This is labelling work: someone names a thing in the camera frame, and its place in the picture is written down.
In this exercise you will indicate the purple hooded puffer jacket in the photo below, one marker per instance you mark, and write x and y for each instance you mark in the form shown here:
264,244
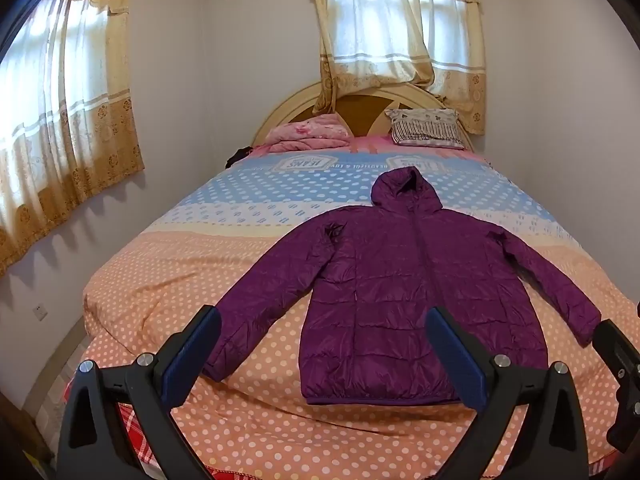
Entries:
400,285

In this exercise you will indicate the wide yellow lace curtain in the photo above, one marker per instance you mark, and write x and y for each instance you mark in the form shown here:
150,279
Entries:
75,110

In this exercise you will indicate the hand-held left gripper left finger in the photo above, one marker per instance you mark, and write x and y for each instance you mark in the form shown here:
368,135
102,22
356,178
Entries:
192,350

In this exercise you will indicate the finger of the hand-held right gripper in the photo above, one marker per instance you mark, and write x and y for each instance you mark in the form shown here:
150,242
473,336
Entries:
620,355

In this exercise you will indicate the dark bag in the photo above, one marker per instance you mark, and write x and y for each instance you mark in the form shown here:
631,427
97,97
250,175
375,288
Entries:
240,157

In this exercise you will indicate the pink folded blanket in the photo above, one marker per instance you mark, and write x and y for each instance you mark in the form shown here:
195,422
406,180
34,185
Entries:
310,132

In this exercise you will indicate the narrow yellow lace curtain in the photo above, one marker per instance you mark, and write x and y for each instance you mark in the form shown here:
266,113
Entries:
400,25

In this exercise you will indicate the polka dot bedspread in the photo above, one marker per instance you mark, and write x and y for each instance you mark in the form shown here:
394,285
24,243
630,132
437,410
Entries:
200,260

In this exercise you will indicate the cream wooden headboard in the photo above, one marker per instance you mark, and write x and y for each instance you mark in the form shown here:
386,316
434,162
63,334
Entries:
360,110

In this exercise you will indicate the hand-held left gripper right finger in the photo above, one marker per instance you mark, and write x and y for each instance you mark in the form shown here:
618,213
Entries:
457,355

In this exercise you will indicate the striped patterned pillow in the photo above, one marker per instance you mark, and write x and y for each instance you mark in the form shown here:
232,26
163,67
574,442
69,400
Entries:
425,127

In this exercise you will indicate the white wall socket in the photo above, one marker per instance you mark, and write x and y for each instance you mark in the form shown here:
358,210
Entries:
40,312

